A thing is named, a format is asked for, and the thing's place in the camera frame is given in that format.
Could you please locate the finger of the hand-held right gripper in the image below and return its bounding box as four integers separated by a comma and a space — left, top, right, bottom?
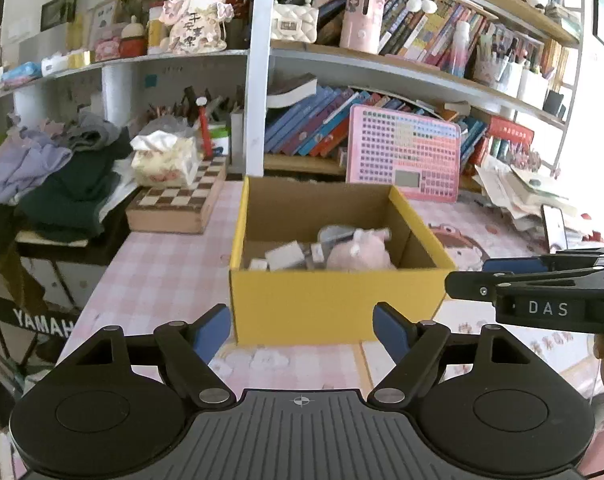
444, 266, 604, 306
482, 246, 604, 273

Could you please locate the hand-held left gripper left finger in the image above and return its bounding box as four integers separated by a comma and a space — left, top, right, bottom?
57, 304, 231, 407

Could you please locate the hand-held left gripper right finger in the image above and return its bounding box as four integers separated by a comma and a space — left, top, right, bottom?
368, 302, 555, 407

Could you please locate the pink plush toy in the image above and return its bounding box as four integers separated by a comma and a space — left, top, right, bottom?
326, 227, 398, 272

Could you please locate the yellow cardboard box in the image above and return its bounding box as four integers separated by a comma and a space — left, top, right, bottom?
229, 176, 458, 347

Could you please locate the white charger plug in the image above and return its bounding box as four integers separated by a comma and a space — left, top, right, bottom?
266, 241, 308, 270

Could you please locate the clear tape roll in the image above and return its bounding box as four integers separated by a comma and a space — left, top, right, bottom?
317, 225, 357, 247

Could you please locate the pink cylinder container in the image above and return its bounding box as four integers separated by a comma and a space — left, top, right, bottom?
339, 0, 386, 54

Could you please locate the black smartphone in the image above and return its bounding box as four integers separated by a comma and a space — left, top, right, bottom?
541, 205, 569, 253

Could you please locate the pile of papers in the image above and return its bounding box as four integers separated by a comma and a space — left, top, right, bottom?
474, 157, 590, 233

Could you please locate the pink checked tablecloth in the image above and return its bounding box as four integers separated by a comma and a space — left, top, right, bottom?
57, 180, 604, 396

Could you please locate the red book box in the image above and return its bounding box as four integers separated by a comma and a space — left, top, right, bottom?
489, 116, 535, 161

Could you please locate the wooden chessboard box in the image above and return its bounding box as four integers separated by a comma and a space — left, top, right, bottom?
126, 156, 228, 235

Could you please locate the pink learning tablet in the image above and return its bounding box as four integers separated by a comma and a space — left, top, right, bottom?
346, 105, 462, 203

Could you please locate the black keyboard case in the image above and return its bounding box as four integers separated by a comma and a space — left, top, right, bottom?
0, 280, 80, 361

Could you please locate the white pen cup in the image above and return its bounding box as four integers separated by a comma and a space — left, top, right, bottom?
517, 57, 550, 108

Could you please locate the green white pen holder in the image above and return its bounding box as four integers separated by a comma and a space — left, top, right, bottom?
182, 87, 233, 158

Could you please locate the pink patterned pen cup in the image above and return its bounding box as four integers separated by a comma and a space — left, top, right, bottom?
474, 35, 505, 86

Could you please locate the pile of clothes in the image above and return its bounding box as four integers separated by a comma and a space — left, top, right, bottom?
0, 112, 135, 243

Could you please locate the pastel gradient bottle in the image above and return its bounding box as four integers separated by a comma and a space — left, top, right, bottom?
449, 21, 470, 78

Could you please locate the row of blue books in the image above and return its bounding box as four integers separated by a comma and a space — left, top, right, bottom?
264, 85, 493, 176

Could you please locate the row of colourful books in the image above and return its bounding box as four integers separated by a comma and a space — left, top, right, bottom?
314, 0, 488, 68

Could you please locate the white shelf unit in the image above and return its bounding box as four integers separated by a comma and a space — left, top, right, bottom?
0, 0, 583, 191

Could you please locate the thick paperback book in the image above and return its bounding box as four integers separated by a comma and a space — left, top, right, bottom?
267, 72, 318, 108

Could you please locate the red white jar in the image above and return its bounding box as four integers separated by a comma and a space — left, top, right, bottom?
118, 16, 148, 58

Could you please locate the pink gift box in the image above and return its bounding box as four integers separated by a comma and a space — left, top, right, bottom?
94, 37, 120, 61

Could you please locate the yellow cup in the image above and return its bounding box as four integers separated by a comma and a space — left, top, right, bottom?
148, 6, 170, 54

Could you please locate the floral rabbit doll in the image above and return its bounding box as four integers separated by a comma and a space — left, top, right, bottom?
159, 0, 233, 56

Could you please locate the white quilted handbag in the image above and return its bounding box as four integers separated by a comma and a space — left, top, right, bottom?
271, 0, 319, 43

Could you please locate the blue tissue pack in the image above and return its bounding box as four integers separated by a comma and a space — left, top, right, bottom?
2, 61, 43, 86

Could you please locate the black picture frame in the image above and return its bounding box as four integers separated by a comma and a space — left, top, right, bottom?
40, 0, 77, 32

